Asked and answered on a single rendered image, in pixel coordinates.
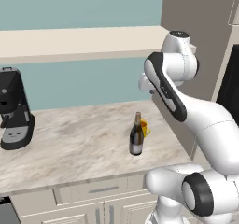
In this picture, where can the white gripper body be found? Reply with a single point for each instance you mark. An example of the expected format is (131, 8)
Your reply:
(144, 83)

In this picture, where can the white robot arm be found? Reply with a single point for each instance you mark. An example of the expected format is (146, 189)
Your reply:
(214, 131)

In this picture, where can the beige cupboard door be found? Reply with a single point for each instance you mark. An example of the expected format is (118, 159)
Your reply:
(62, 216)
(130, 210)

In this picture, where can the dark wine bottle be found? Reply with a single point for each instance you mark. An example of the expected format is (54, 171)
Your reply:
(136, 137)

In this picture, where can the black built-in appliance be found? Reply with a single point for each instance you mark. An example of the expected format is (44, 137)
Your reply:
(230, 84)

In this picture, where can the tall beige cupboard unit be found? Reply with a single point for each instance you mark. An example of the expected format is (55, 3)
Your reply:
(205, 19)

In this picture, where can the beige drawer front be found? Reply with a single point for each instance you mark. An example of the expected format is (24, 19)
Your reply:
(74, 191)

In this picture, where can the black coffee machine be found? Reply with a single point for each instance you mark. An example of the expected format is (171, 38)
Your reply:
(12, 109)

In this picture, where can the dark grey appliance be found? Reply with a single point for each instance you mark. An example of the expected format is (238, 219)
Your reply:
(7, 212)

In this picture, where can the beige wall shelf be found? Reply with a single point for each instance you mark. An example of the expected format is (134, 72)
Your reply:
(77, 44)

